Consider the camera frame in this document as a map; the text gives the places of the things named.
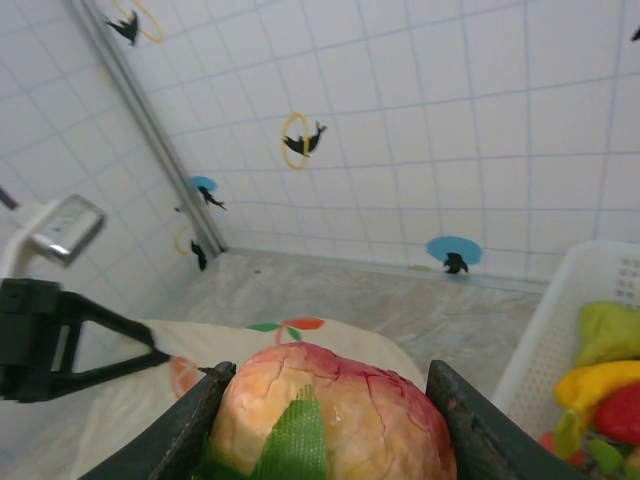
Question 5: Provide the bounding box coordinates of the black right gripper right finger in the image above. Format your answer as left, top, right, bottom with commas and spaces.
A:
427, 358, 592, 480

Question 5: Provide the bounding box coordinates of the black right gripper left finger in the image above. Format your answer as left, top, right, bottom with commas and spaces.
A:
79, 362, 237, 480

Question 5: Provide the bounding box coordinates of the translucent fruit-print plastic bag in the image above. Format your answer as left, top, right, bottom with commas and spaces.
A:
69, 317, 426, 480

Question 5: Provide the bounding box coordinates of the pink yellow fake peach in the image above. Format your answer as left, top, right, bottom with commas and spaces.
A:
202, 342, 459, 480

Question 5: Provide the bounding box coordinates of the yellow fake banana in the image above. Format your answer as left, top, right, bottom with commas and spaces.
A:
554, 359, 640, 416

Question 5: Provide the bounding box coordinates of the red fake strawberry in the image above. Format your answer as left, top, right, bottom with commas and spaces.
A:
592, 382, 640, 441

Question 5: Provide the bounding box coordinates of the large green fake pear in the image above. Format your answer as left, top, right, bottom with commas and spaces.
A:
574, 299, 640, 369

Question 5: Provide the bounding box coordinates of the white plastic basket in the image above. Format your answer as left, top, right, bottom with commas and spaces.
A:
492, 239, 640, 480

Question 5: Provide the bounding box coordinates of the blue circle dolphin sticker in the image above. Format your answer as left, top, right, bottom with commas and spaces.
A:
188, 175, 228, 212
425, 235, 484, 276

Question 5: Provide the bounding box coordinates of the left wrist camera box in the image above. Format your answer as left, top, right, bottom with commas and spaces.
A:
0, 193, 109, 280

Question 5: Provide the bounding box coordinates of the small dolphin ring sticker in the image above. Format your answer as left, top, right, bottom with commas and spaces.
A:
173, 222, 209, 272
281, 112, 329, 171

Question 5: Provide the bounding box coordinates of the aluminium frame post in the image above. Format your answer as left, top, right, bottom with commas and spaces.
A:
64, 0, 226, 256

